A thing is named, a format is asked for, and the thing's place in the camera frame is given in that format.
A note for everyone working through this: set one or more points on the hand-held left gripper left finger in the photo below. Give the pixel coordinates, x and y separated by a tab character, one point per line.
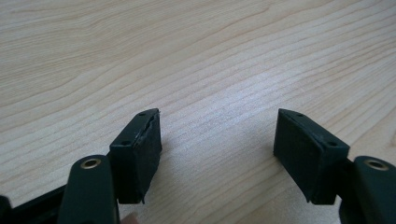
137	165

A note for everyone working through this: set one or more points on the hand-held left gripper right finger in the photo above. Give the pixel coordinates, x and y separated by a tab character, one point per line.
308	161

